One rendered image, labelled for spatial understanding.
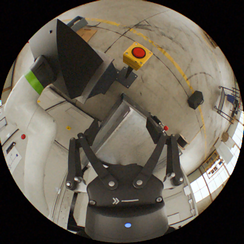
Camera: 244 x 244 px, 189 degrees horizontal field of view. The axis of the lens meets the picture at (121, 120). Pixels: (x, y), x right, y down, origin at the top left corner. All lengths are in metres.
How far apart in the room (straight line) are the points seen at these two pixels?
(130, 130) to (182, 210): 0.94
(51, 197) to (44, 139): 0.52
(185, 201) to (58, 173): 1.13
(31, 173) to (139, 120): 0.52
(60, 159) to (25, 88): 0.62
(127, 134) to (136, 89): 0.89
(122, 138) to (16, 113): 0.49
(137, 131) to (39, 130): 0.43
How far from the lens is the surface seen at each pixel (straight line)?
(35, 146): 0.32
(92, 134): 0.16
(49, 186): 0.73
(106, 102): 1.22
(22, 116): 0.31
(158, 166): 0.75
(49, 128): 0.31
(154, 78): 1.27
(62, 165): 0.74
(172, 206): 0.95
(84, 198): 0.55
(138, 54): 0.28
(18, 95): 0.32
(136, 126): 0.37
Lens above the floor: 1.16
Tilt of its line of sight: 63 degrees down
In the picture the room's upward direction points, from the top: 178 degrees counter-clockwise
